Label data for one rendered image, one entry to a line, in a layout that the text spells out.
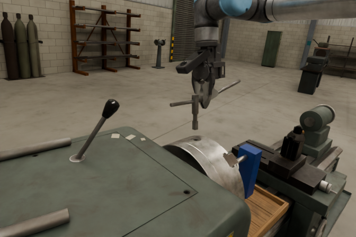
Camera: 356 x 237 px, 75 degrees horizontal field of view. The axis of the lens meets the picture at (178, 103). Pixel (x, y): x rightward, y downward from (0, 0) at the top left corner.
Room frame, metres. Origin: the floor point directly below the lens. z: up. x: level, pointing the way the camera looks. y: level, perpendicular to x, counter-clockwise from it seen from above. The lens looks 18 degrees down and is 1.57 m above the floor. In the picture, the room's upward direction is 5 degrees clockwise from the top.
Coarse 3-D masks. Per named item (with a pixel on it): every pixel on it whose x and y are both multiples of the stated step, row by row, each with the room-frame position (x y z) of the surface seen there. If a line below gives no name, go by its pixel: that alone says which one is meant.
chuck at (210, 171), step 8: (168, 144) 0.66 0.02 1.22; (176, 144) 0.64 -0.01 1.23; (184, 144) 0.64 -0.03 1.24; (176, 152) 0.63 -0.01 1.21; (184, 152) 0.61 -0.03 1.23; (192, 152) 0.60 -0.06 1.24; (200, 152) 0.61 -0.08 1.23; (184, 160) 0.61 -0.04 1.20; (192, 160) 0.59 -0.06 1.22; (200, 160) 0.58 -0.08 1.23; (208, 160) 0.59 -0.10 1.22; (200, 168) 0.56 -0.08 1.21; (208, 168) 0.56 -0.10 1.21; (208, 176) 0.54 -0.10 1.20; (216, 176) 0.55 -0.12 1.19
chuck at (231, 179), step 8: (192, 136) 0.73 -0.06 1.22; (200, 136) 0.71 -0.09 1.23; (192, 144) 0.64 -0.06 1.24; (200, 144) 0.65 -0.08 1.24; (208, 144) 0.66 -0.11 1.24; (216, 144) 0.67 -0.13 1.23; (208, 152) 0.62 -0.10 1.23; (216, 152) 0.63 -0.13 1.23; (224, 152) 0.64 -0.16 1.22; (216, 160) 0.60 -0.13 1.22; (224, 160) 0.61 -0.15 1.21; (216, 168) 0.57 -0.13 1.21; (224, 168) 0.59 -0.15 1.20; (232, 168) 0.60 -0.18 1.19; (224, 176) 0.57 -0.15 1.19; (232, 176) 0.58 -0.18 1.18; (240, 176) 0.60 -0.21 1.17; (224, 184) 0.55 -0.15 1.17; (232, 184) 0.57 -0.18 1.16; (240, 184) 0.59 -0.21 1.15; (232, 192) 0.55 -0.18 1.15; (240, 192) 0.58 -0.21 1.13
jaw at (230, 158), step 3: (231, 153) 0.68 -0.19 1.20; (222, 156) 0.63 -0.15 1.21; (225, 156) 0.64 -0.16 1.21; (228, 156) 0.64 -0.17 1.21; (231, 156) 0.67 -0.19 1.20; (234, 156) 0.67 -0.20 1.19; (225, 159) 0.63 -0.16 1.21; (228, 159) 0.63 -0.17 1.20; (231, 159) 0.65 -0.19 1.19; (234, 159) 0.66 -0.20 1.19; (228, 162) 0.62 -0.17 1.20; (231, 162) 0.63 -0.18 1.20; (234, 162) 0.65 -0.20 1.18; (237, 162) 0.66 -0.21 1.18; (231, 165) 0.62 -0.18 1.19
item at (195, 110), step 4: (192, 96) 0.70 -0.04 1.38; (196, 96) 0.70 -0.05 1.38; (196, 100) 0.70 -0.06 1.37; (192, 104) 0.70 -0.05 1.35; (196, 104) 0.69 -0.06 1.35; (192, 108) 0.70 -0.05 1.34; (196, 108) 0.69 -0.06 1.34; (192, 112) 0.69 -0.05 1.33; (196, 112) 0.69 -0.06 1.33; (196, 116) 0.69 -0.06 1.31; (196, 120) 0.69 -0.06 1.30; (192, 124) 0.69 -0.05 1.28; (196, 124) 0.69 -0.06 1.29; (192, 128) 0.69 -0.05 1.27; (196, 128) 0.69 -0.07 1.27
